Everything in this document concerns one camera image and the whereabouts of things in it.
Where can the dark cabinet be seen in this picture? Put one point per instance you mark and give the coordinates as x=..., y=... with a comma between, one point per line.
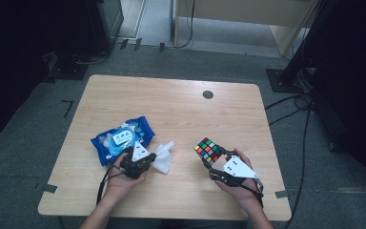
x=108, y=22

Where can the angled black floor tape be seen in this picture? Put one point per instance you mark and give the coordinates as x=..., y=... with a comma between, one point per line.
x=68, y=105

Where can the person's left hand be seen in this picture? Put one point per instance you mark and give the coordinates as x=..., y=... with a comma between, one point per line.
x=124, y=187

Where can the light wooden furniture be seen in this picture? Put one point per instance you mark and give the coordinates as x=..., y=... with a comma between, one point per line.
x=244, y=12

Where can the black stand with base plate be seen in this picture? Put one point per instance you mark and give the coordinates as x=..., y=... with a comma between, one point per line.
x=284, y=81

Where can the blue wet wipe packet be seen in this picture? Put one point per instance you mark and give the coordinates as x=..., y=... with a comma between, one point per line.
x=114, y=140

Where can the round black table grommet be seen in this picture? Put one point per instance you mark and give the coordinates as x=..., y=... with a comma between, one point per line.
x=208, y=94

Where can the black stand base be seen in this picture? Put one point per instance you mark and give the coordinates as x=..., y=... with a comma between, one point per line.
x=68, y=71

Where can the short black tape strip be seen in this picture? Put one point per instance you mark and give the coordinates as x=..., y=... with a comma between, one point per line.
x=137, y=44
x=124, y=44
x=162, y=47

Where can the person's right hand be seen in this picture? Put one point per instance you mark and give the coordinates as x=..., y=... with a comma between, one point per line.
x=248, y=194

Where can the grey floor tape piece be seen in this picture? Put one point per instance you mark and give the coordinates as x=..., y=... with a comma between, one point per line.
x=48, y=188
x=282, y=193

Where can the colourful puzzle cube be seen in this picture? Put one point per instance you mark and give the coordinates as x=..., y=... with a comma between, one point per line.
x=208, y=150

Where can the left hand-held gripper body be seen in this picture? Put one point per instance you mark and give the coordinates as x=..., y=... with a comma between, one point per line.
x=136, y=165

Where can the dark curtain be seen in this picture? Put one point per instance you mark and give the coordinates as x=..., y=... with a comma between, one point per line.
x=355, y=79
x=9, y=63

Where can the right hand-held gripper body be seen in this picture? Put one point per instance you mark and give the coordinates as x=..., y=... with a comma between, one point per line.
x=238, y=168

